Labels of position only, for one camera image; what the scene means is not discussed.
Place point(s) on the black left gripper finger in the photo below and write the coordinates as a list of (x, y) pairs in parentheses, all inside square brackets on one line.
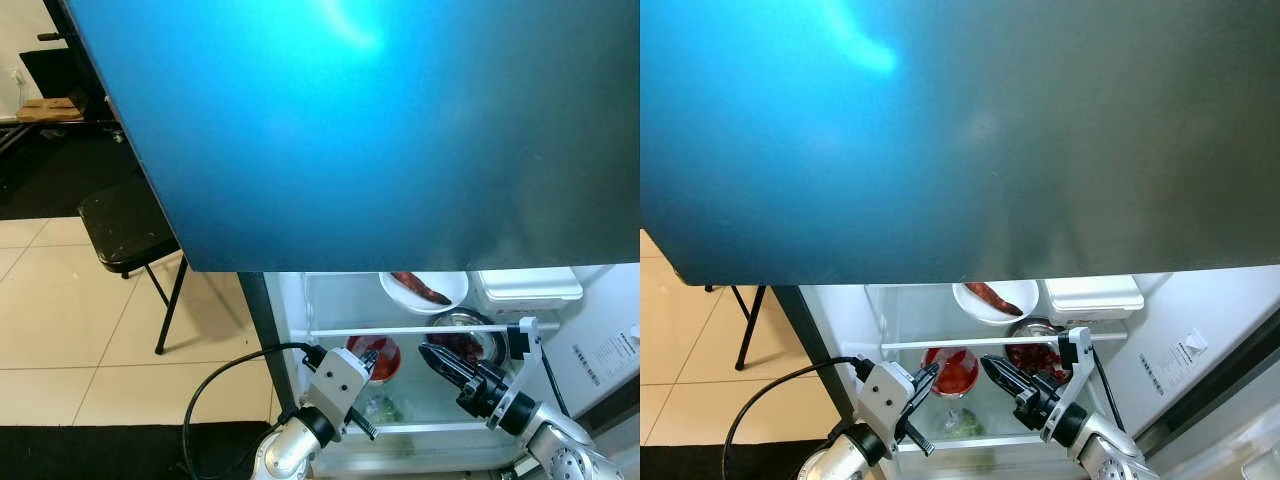
[(371, 368), (920, 440), (928, 380), (366, 425)]

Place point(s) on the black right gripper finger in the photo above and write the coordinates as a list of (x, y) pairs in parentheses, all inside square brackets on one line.
[(1012, 373), (448, 376), (1006, 388), (452, 361)]

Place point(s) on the white plate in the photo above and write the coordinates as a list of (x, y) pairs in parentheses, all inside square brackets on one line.
[(400, 298), (972, 310)]

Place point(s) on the brown sausage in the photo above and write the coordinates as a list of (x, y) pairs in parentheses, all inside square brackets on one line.
[(420, 288), (992, 298)]

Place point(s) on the glass fridge shelf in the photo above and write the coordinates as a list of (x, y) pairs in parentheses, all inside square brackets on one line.
[(970, 342), (420, 329)]

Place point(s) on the dark grey fridge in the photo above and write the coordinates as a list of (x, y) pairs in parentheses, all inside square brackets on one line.
[(950, 150), (350, 150)]

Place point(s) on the green vegetables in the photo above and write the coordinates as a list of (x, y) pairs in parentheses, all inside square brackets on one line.
[(385, 410), (965, 425)]

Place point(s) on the steel bowl with red food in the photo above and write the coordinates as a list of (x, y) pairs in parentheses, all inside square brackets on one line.
[(1048, 352), (487, 340)]

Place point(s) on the white lidded container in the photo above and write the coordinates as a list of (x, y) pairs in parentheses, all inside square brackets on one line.
[(1095, 297), (530, 290)]

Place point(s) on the black stool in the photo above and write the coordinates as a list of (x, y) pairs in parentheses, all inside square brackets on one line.
[(125, 225), (746, 330)]

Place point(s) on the black floor mat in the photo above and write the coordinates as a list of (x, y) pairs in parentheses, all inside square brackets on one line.
[(700, 465), (100, 455)]

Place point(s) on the black rug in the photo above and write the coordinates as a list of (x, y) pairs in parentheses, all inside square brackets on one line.
[(50, 180)]

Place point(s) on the cardboard box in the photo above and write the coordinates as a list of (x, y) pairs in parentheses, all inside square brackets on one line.
[(48, 110)]

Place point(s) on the black furniture piece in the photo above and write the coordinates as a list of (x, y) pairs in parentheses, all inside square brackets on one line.
[(60, 70)]

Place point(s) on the light grey left wrist camera mount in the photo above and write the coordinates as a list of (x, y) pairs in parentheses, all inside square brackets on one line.
[(885, 400), (335, 385)]

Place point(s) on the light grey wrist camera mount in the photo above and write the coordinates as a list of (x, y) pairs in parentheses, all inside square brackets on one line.
[(885, 400), (335, 385), (535, 350), (1085, 360)]

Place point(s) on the light grey right wrist camera mount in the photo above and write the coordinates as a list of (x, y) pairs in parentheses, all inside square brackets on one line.
[(535, 350), (1085, 360)]

